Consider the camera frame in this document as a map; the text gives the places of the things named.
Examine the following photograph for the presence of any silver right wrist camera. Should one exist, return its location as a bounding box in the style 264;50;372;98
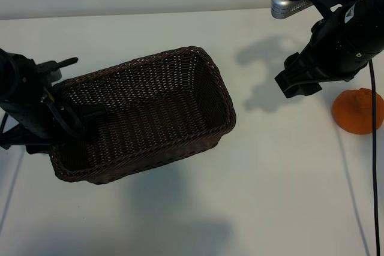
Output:
271;0;314;19

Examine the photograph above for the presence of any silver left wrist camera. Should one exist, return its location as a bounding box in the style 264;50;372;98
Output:
47;68;63;82

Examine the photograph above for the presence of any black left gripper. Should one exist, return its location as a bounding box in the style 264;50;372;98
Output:
0;88;106;155

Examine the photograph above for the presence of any dark brown wicker basket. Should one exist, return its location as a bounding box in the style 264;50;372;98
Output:
47;45;238;185

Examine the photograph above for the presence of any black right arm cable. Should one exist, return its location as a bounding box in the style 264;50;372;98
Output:
368;58;380;256

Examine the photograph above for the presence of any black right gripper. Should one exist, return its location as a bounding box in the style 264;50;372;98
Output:
275;8;372;98

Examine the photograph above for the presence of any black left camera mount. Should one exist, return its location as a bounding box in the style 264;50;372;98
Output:
35;56;79;74

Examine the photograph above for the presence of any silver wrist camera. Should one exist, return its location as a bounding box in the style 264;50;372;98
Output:
271;0;314;19
47;68;63;82

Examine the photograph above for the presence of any orange fruit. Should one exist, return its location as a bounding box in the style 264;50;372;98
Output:
331;87;384;135

